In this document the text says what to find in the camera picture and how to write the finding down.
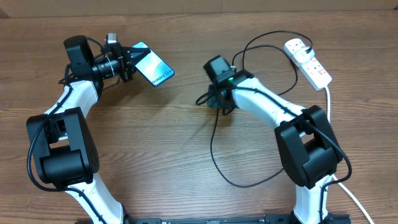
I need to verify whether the white power strip cord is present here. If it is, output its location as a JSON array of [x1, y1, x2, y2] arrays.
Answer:
[[324, 86, 375, 224]]

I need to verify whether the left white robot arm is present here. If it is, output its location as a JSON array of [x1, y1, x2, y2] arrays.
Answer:
[[26, 33, 152, 223]]

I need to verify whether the white power strip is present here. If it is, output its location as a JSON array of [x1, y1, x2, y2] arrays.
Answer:
[[284, 39, 332, 91]]

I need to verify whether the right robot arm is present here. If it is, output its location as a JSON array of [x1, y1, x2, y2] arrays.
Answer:
[[197, 55, 352, 223]]

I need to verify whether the black charging cable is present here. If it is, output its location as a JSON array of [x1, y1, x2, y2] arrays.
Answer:
[[210, 30, 313, 189]]

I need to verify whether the white charger plug adapter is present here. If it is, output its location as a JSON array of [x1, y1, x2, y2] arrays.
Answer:
[[293, 47, 315, 64]]

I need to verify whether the Galaxy smartphone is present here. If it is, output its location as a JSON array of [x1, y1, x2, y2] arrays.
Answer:
[[132, 42, 175, 86]]

